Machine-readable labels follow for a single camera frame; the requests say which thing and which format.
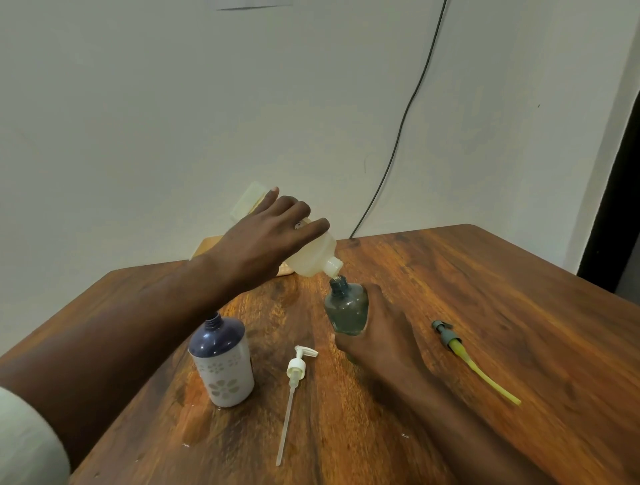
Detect translucent white refill bottle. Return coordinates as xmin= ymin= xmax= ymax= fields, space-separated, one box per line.
xmin=231 ymin=181 xmax=344 ymax=279

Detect person's right hand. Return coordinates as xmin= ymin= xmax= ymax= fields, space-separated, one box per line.
xmin=334 ymin=284 xmax=437 ymax=388

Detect white shirt sleeve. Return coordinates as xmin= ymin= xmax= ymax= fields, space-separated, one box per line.
xmin=0 ymin=387 xmax=71 ymax=485

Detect person's left forearm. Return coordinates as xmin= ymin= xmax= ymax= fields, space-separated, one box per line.
xmin=0 ymin=256 xmax=236 ymax=470

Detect gray pump head yellow tube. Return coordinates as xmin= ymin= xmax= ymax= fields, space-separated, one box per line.
xmin=432 ymin=320 xmax=522 ymax=406

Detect small clear teal bottle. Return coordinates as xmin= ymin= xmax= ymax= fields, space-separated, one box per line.
xmin=324 ymin=276 xmax=370 ymax=336

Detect blue white floral dispenser bottle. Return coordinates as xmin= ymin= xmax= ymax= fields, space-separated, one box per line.
xmin=188 ymin=313 xmax=255 ymax=408

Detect person's left hand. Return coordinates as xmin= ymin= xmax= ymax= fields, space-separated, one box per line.
xmin=200 ymin=187 xmax=331 ymax=296

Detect black cable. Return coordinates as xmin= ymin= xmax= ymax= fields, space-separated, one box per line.
xmin=348 ymin=0 xmax=449 ymax=240

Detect white pump dispenser head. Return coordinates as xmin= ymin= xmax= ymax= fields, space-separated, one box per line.
xmin=275 ymin=345 xmax=319 ymax=467

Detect dark door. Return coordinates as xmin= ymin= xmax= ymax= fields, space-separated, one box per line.
xmin=577 ymin=85 xmax=640 ymax=295

